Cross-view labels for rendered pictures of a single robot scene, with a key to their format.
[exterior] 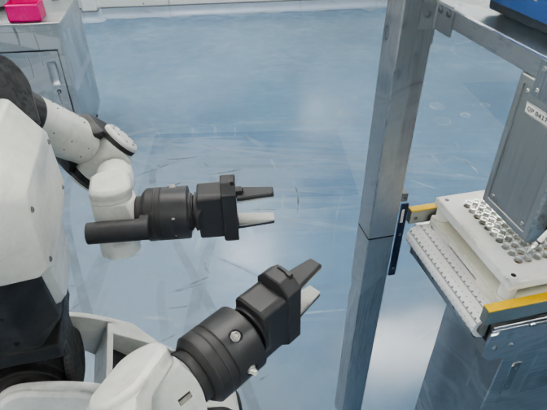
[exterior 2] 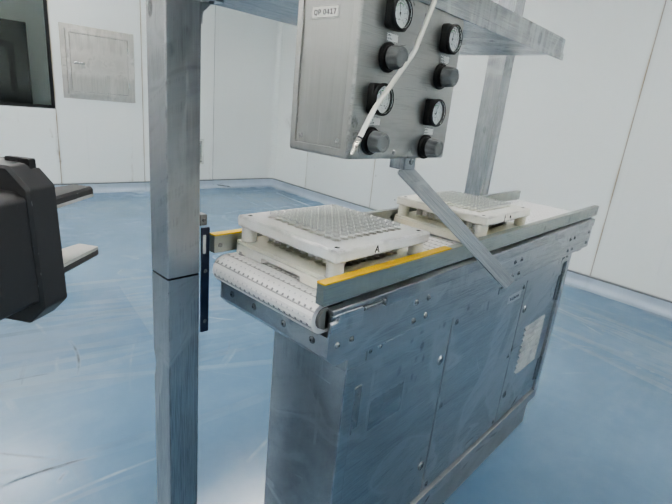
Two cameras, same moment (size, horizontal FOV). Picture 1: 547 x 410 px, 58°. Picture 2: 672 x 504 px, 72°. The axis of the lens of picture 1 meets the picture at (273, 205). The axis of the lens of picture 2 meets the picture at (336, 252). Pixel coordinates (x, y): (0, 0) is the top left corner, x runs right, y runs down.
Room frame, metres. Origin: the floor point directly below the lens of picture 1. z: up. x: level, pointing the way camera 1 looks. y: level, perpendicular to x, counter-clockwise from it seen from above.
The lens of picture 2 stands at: (0.04, -0.02, 1.13)
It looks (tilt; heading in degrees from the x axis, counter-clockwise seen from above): 17 degrees down; 326
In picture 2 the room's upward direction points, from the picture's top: 6 degrees clockwise
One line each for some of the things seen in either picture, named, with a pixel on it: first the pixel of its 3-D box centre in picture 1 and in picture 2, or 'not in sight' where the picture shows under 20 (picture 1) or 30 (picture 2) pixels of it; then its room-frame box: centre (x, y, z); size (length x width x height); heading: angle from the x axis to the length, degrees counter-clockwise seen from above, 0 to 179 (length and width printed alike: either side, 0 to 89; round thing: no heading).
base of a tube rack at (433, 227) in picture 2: not in sight; (460, 224); (0.82, -0.93, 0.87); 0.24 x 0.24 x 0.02; 14
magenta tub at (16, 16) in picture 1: (25, 10); not in sight; (2.57, 1.24, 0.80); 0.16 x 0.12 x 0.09; 98
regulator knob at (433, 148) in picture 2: not in sight; (432, 144); (0.52, -0.49, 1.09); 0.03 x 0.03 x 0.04; 14
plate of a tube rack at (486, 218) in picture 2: not in sight; (464, 206); (0.82, -0.93, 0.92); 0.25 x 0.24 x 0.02; 14
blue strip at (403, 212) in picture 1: (397, 241); (204, 281); (0.80, -0.27, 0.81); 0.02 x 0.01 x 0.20; 104
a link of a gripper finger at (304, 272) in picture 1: (300, 272); (56, 192); (0.47, -0.04, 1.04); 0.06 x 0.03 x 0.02; 136
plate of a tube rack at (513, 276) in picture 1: (527, 228); (334, 228); (0.71, -0.47, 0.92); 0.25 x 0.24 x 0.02; 14
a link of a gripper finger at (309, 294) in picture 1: (300, 304); (64, 263); (0.47, -0.04, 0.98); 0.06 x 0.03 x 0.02; 136
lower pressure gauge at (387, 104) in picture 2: not in sight; (380, 99); (0.50, -0.38, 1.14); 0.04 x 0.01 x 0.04; 104
